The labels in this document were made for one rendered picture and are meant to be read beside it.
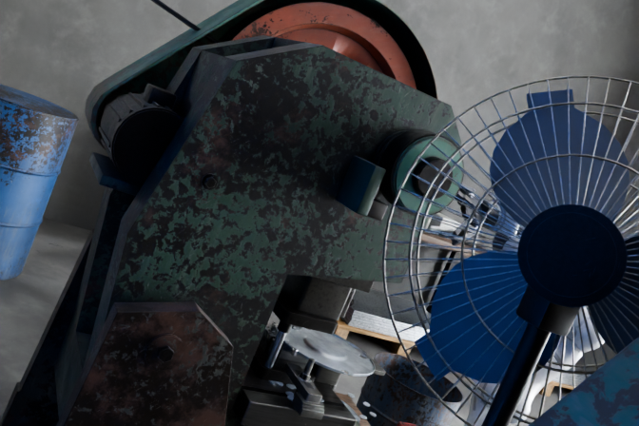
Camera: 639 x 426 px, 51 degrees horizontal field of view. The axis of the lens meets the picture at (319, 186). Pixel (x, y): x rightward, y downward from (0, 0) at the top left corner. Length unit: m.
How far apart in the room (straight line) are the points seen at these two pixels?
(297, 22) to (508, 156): 1.04
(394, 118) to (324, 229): 0.30
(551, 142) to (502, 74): 5.06
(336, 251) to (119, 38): 3.51
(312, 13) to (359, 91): 0.56
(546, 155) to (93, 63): 4.07
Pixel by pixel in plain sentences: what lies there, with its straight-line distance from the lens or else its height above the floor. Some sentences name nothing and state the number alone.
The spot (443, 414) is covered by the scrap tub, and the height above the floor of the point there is 0.42.
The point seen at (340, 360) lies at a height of 0.78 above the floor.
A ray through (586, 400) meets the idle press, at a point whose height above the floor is 1.28.
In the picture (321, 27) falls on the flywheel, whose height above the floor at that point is 1.61.
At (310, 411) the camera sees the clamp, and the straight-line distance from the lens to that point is 1.66.
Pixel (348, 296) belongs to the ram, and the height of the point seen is 0.95.
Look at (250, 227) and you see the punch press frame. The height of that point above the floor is 1.08.
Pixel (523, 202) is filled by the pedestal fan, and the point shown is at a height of 1.36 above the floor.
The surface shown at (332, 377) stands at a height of 0.73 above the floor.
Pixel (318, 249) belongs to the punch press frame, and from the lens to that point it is 1.54.
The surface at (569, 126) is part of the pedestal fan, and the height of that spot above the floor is 1.49.
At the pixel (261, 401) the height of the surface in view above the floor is 0.70.
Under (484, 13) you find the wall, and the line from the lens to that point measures 5.99.
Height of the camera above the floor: 1.36
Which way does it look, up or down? 5 degrees down
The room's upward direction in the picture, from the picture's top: 22 degrees clockwise
